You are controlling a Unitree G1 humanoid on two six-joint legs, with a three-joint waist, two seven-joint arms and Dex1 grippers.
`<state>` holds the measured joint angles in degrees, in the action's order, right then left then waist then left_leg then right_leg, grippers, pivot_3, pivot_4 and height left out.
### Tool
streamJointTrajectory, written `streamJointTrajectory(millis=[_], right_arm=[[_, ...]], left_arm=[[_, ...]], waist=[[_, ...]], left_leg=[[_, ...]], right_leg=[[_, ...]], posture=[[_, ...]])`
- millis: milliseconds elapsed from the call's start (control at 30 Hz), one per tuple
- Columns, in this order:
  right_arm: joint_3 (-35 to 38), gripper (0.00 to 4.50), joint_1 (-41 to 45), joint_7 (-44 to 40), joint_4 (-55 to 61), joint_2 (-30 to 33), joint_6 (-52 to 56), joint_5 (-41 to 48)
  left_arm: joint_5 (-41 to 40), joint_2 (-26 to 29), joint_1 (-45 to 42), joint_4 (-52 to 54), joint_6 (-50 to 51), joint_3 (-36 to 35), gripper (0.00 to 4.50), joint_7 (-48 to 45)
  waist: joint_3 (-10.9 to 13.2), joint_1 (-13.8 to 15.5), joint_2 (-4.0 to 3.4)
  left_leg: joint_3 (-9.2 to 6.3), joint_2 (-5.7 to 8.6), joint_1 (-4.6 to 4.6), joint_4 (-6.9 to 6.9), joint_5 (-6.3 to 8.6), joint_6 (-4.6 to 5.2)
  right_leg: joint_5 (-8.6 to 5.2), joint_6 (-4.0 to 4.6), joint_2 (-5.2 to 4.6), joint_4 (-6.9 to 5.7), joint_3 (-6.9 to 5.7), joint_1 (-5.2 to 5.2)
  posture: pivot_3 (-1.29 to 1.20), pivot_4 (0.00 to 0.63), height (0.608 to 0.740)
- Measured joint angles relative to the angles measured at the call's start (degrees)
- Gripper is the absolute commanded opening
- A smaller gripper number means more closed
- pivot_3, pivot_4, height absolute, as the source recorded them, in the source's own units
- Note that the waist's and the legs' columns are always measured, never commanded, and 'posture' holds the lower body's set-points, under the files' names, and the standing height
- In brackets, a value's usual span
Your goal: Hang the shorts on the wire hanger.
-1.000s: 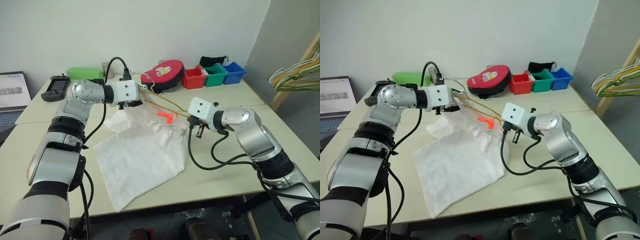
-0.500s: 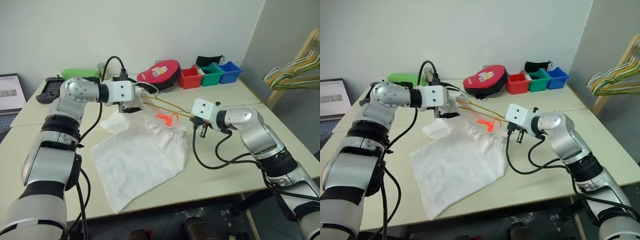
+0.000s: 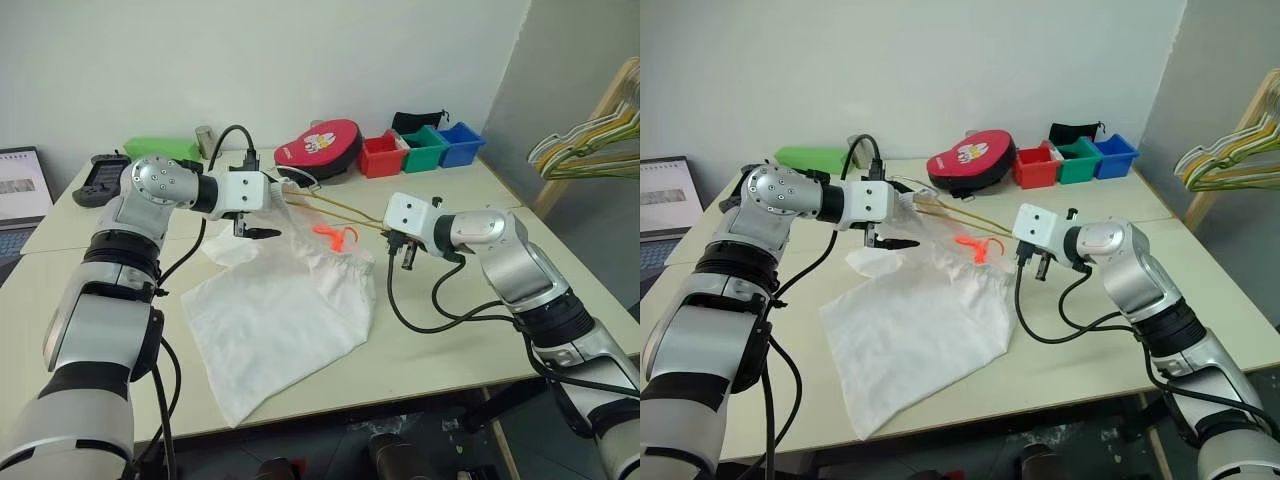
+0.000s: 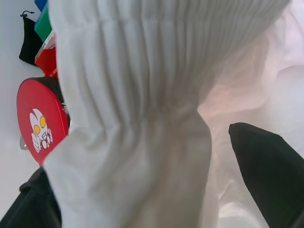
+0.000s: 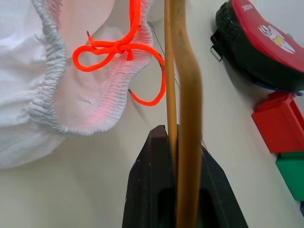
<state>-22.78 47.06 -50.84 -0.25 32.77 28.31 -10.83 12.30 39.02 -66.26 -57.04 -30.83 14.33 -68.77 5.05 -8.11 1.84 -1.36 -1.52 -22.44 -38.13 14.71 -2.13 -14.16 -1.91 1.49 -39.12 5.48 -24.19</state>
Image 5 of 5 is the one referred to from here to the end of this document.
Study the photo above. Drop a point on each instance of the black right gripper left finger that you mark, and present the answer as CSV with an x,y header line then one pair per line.
x,y
147,180

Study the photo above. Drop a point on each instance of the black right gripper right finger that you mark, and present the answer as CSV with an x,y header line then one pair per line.
x,y
221,190

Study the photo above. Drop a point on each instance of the wooden clothes hanger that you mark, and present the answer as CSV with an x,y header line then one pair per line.
x,y
188,118

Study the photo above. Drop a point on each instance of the white shorts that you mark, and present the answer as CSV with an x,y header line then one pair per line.
x,y
31,95

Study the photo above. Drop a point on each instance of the green plastic bin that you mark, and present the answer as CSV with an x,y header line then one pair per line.
x,y
292,175

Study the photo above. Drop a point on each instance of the blue plastic bin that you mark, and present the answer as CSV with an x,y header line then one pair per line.
x,y
302,205

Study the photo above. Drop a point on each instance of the red plastic bin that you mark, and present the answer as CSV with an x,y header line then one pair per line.
x,y
278,123

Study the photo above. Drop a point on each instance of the red and black case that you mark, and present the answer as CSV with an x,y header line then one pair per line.
x,y
256,47

